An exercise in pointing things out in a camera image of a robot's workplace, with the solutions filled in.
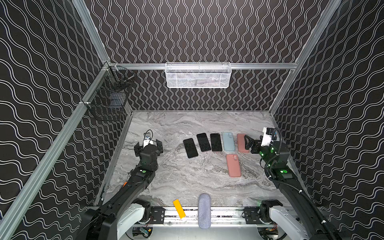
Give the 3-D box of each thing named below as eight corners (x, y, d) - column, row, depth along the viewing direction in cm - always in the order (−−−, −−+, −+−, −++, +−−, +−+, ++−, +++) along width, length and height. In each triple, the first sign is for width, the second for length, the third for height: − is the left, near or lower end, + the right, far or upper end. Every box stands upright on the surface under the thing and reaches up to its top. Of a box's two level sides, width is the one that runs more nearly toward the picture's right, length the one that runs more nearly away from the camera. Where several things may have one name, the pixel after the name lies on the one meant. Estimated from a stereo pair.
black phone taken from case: (211, 151, 100) (211, 149, 99) (210, 135, 109) (210, 133, 107) (221, 151, 100) (222, 149, 98) (219, 135, 109) (219, 133, 107)
